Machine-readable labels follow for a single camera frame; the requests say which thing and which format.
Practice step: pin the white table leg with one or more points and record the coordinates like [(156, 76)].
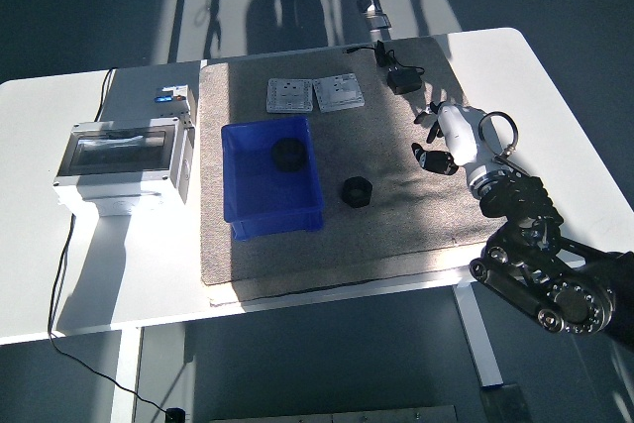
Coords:
[(126, 373), (478, 334)]

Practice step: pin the black floor plug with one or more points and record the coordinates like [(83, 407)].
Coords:
[(175, 414)]

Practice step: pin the white wall socket panel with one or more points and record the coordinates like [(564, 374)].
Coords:
[(290, 96), (340, 93)]

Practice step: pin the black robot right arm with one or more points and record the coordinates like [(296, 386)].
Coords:
[(545, 264)]

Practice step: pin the silver metal bracket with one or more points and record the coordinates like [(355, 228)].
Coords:
[(377, 21)]

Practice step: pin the grey table foot plate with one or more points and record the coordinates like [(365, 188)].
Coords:
[(505, 405)]

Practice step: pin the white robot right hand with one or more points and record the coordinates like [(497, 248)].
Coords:
[(463, 138)]

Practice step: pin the white electrical distribution box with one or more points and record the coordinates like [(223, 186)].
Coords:
[(119, 180)]

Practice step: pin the black power adapter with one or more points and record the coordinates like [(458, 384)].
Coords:
[(404, 82)]

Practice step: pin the black hexagonal nut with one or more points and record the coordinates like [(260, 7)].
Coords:
[(287, 158), (354, 199)]

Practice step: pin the grey-brown table mat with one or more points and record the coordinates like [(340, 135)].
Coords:
[(297, 259)]

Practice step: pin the blue plastic box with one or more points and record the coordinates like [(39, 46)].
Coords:
[(257, 195)]

